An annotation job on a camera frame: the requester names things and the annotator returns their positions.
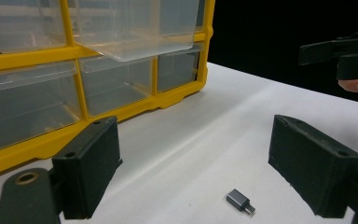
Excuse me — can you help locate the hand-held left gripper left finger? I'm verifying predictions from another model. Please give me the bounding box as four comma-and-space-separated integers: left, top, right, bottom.
51, 116, 124, 220

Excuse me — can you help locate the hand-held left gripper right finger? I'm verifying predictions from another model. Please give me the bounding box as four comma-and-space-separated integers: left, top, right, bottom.
268, 114, 358, 219

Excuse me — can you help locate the grey usb adapter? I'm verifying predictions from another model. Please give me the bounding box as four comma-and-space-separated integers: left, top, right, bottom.
225, 188, 257, 216

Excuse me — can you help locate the clear plastic drawer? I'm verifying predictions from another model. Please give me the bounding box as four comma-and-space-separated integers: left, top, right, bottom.
78, 55, 154, 117
0, 60, 82, 157
0, 0, 67, 54
67, 0, 200, 63
157, 45, 201, 93

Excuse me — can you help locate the yellow drawer cabinet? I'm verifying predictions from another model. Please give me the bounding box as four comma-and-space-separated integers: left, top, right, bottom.
0, 0, 216, 181

